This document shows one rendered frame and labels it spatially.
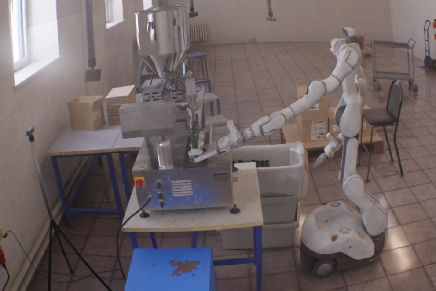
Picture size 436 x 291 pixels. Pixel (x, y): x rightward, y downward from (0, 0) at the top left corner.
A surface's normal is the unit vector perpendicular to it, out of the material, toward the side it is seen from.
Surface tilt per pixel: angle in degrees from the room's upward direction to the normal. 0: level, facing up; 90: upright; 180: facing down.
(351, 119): 89
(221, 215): 0
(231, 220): 0
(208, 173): 90
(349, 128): 90
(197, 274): 0
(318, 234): 33
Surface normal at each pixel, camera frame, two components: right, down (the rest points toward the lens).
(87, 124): -0.40, 0.33
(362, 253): -0.04, 0.33
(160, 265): -0.09, -0.94
